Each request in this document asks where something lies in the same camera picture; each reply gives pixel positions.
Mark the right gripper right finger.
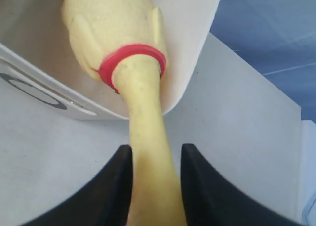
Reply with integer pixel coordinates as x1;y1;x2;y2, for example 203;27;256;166
181;143;316;226

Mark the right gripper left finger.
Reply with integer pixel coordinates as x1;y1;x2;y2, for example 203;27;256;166
25;145;133;226

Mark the yellow rubber chicken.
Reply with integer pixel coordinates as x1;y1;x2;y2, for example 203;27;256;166
62;0;187;226

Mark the cream bin marked O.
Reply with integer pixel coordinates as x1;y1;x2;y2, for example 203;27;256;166
0;0;224;120

